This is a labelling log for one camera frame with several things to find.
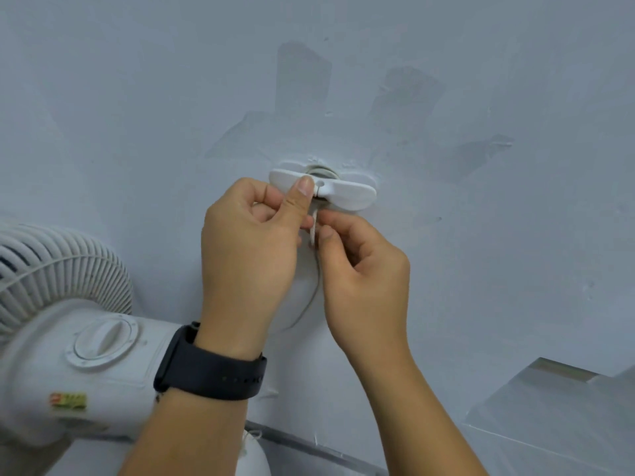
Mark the person's right forearm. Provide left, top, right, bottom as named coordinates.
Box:
left=346, top=350, right=491, bottom=476

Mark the white fan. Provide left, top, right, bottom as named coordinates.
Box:
left=0, top=222, right=272, bottom=476

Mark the person's right hand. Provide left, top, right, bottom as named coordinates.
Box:
left=309, top=210, right=413, bottom=368

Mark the white power cord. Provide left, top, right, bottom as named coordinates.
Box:
left=241, top=206, right=324, bottom=443

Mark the black wristband watch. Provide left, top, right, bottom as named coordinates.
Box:
left=152, top=321, right=269, bottom=402

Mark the person's left forearm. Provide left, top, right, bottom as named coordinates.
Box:
left=118, top=387, right=260, bottom=476

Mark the clear tape strip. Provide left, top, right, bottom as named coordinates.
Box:
left=371, top=65, right=445, bottom=125
left=446, top=134, right=515, bottom=182
left=275, top=41, right=333, bottom=115

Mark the white wall cord winder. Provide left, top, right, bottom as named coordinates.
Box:
left=269, top=160, right=378, bottom=212

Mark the person's left hand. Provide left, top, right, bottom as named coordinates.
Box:
left=195, top=176, right=316, bottom=360

